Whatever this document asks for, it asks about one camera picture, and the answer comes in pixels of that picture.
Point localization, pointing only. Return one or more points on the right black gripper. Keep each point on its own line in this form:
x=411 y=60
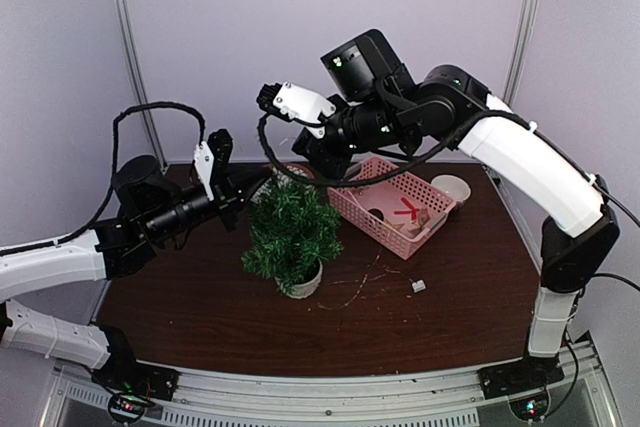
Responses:
x=333 y=166

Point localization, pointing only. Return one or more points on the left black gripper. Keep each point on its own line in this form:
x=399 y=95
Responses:
x=232 y=192

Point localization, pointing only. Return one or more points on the small green christmas tree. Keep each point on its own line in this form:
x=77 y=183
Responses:
x=293 y=234

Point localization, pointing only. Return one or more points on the pink plastic basket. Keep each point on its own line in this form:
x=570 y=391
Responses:
x=435 y=206

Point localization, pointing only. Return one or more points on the white battery box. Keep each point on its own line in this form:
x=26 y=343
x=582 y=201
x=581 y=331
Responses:
x=418 y=286

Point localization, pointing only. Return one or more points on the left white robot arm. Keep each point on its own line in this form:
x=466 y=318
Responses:
x=153 y=210

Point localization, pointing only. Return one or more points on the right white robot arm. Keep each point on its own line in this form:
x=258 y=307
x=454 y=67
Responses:
x=380 y=104

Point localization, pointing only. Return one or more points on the flower pattern plate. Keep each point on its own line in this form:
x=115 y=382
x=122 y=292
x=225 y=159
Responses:
x=294 y=168

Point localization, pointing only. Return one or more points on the red bauble ornament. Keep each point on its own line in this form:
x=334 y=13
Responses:
x=377 y=213

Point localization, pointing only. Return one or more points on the gold star ornament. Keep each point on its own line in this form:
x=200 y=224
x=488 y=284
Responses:
x=396 y=226

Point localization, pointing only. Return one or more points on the red ribbon bow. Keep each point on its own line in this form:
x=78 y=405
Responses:
x=408 y=209

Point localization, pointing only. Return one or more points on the white ceramic bowl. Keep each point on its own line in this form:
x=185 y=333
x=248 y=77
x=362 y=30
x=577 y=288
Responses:
x=454 y=187

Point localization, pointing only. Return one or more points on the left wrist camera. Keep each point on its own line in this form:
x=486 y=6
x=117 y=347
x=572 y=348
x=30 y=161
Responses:
x=211 y=158

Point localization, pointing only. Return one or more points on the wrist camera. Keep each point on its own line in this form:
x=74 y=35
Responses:
x=293 y=103
x=211 y=158

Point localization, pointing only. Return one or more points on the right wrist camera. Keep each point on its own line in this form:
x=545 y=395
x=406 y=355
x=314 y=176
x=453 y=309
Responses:
x=293 y=103

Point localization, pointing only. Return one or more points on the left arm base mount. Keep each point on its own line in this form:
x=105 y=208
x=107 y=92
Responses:
x=133 y=386

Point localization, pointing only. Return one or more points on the right aluminium frame post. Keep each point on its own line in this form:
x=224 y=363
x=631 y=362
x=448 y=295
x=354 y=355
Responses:
x=526 y=21

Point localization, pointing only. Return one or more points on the front aluminium rail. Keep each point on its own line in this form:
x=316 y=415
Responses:
x=452 y=397

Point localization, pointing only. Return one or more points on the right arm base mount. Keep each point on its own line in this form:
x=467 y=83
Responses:
x=524 y=383

